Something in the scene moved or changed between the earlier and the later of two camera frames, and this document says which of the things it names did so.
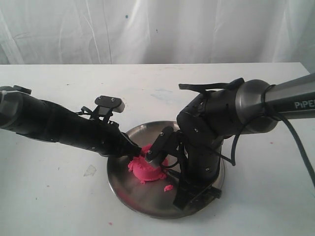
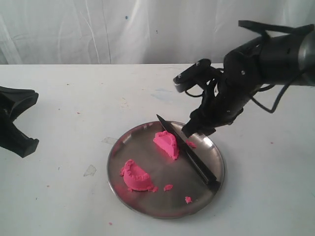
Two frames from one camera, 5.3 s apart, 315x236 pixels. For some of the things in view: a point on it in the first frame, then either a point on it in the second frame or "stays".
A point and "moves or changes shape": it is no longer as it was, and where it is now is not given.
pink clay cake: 144,171 → 135,179
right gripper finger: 184,194 → 191,128
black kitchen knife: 174,173 moves or changes shape
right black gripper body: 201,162 → 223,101
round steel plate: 155,198 stays
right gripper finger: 212,191 → 207,131
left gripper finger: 131,147 → 14,101
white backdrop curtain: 149,32 stays
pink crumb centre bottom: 168,187 stays
